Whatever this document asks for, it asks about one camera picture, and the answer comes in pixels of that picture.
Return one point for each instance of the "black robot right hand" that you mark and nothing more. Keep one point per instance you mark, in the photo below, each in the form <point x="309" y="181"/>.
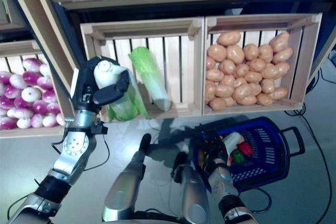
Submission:
<point x="218" y="150"/>

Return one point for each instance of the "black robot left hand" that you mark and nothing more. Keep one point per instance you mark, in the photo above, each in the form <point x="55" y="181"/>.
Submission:
<point x="105" y="95"/>

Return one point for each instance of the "blue plastic shopping basket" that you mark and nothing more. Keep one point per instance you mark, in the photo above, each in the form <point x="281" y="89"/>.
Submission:
<point x="278" y="142"/>

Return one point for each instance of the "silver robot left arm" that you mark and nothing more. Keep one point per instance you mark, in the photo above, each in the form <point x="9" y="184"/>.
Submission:
<point x="73" y="148"/>

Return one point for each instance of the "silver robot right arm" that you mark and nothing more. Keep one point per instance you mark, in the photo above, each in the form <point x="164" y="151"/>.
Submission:
<point x="223" y="182"/>

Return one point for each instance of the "orange yellow vegetable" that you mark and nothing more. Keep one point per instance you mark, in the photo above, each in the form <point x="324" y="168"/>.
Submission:
<point x="201" y="155"/>

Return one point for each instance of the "green bell pepper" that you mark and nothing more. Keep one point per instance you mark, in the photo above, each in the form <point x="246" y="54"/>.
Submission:
<point x="237" y="156"/>

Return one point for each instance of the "red bell pepper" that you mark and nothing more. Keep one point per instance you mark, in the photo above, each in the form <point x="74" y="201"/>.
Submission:
<point x="245" y="149"/>

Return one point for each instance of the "brown potato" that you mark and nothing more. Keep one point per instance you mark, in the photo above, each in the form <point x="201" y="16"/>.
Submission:
<point x="218" y="104"/>
<point x="216" y="53"/>
<point x="251" y="51"/>
<point x="210" y="91"/>
<point x="230" y="101"/>
<point x="278" y="93"/>
<point x="283" y="55"/>
<point x="264" y="98"/>
<point x="265" y="52"/>
<point x="235" y="53"/>
<point x="248" y="100"/>
<point x="229" y="38"/>
<point x="279" y="41"/>

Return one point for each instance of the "silver robot right leg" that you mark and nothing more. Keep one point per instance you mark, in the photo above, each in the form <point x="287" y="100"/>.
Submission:
<point x="193" y="195"/>

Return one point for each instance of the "silver robot leg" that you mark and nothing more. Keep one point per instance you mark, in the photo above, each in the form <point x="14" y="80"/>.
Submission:
<point x="123" y="190"/>
<point x="193" y="195"/>

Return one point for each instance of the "purple white turnip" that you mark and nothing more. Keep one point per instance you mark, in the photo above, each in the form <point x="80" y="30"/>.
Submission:
<point x="45" y="82"/>
<point x="32" y="64"/>
<point x="49" y="96"/>
<point x="31" y="94"/>
<point x="31" y="77"/>
<point x="17" y="81"/>

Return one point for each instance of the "wooden slatted cabbage crate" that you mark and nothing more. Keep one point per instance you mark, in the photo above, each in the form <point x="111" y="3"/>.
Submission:
<point x="173" y="51"/>

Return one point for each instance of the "wooden turnip crate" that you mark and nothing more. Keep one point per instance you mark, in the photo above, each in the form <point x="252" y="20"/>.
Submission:
<point x="26" y="133"/>

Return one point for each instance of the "black robot waist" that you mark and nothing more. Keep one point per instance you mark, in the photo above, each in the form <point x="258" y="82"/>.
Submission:
<point x="157" y="218"/>

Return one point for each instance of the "wooden display shelf stand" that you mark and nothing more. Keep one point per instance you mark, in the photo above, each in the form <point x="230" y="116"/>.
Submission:
<point x="44" y="24"/>

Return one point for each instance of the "silver robot left leg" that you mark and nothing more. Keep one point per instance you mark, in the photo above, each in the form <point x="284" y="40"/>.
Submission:
<point x="123" y="190"/>

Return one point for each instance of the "wooden framed crate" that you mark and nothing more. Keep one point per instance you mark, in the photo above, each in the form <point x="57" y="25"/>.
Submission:
<point x="10" y="23"/>

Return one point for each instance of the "wooden potato crate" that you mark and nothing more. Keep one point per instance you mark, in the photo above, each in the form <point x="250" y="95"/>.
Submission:
<point x="302" y="51"/>

